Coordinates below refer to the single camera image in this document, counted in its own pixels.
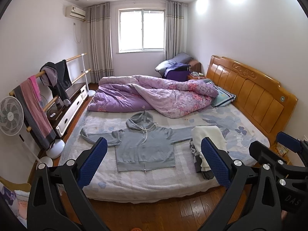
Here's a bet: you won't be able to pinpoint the lilac grey hanging garment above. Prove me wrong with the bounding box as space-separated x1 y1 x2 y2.
40 67 58 87

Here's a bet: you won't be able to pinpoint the wooden double bar rack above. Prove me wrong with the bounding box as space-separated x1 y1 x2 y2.
9 53 97 133

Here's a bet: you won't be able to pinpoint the grey striped curtain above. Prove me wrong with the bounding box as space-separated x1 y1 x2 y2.
164 0 189 62
87 2 113 83

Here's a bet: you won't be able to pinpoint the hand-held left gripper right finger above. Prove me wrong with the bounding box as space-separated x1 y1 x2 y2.
200 137 282 231

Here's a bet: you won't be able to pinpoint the white wall air conditioner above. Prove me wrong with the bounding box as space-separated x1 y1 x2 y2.
65 5 86 20

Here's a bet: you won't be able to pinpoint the dark hanging hoodie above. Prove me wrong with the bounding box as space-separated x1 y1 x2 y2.
40 60 72 106

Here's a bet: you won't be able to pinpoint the wooden bedside table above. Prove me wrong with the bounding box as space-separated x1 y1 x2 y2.
269 140 292 164

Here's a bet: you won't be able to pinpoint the white standing fan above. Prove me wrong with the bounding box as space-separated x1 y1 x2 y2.
0 96 53 167

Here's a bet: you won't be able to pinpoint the blue striped pillow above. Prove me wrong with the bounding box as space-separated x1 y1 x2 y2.
204 78 236 107

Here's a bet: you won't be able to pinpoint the grey towel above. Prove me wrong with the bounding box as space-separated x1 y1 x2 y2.
13 84 57 151

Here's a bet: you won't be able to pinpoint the pink towel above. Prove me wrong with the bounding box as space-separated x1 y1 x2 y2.
20 75 52 137

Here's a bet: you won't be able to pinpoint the white and brown cabinet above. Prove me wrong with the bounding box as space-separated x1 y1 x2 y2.
47 82 88 139

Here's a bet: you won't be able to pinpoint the white button jacket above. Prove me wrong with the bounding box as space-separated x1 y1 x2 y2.
191 125 228 172

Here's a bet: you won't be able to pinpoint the floral fabric pile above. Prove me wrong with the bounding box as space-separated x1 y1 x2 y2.
0 177 32 228

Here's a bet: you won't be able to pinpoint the dark grey folded garment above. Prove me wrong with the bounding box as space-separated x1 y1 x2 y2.
201 170 217 180

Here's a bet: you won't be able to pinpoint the yellow packets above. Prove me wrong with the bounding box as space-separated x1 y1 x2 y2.
275 142 289 156

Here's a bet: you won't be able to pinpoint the grey zip hoodie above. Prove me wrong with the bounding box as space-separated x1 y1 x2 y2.
80 111 196 172

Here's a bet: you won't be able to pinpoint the pale floral bed sheet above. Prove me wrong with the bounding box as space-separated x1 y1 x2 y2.
59 105 270 201

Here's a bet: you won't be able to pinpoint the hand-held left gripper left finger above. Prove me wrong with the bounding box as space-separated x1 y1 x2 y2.
26 137 109 231

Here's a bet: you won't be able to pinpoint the white framed window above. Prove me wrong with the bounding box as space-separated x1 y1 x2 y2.
117 8 166 53

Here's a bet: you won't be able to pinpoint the grey pillows on chair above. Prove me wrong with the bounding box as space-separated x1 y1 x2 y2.
155 52 194 74

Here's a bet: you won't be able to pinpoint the air conditioner cable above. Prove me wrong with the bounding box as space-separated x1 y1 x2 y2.
73 23 85 44

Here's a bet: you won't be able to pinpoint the purple bag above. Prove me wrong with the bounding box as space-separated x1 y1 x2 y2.
166 63 190 81

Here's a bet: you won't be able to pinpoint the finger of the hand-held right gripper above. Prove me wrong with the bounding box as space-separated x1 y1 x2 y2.
276 132 308 166
249 140 308 188

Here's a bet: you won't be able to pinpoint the small wooden nightstand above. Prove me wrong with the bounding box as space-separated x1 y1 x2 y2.
188 72 207 80

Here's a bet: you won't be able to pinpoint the purple floral quilt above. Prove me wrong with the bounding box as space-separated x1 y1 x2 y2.
87 75 218 119

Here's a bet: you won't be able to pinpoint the grey white checkered sweater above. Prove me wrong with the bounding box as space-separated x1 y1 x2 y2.
190 138 205 174

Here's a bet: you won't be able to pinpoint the wooden bed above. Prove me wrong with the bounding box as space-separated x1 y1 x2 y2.
59 55 299 201

